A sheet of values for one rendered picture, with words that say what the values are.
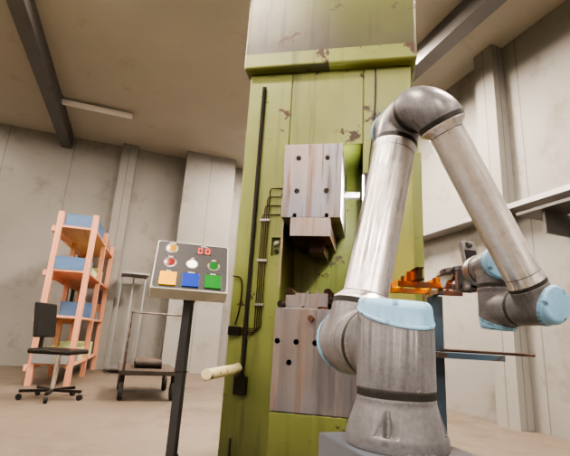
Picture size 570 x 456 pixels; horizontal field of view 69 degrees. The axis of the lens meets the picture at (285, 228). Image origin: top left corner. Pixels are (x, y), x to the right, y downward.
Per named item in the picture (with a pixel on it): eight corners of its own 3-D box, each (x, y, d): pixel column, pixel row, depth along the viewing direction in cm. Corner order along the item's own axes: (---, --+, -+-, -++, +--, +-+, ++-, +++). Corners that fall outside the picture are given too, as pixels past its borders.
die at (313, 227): (329, 236, 203) (330, 217, 206) (289, 235, 207) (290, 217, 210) (336, 253, 243) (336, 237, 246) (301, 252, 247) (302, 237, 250)
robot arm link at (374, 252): (333, 370, 88) (394, 80, 111) (306, 364, 104) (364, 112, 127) (396, 387, 91) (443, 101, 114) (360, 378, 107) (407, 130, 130)
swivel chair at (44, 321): (79, 394, 490) (93, 307, 515) (85, 403, 436) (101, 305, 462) (14, 394, 459) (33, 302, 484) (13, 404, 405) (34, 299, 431)
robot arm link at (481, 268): (486, 280, 109) (483, 243, 112) (467, 286, 121) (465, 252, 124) (523, 282, 109) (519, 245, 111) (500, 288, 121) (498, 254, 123)
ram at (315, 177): (358, 217, 203) (359, 142, 213) (280, 217, 211) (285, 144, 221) (359, 238, 243) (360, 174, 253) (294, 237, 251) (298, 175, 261)
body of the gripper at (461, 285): (451, 291, 137) (464, 288, 126) (449, 266, 139) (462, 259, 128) (474, 293, 137) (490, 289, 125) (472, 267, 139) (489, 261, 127)
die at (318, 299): (327, 310, 194) (327, 291, 197) (285, 308, 198) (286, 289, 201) (334, 316, 234) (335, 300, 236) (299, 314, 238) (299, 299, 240)
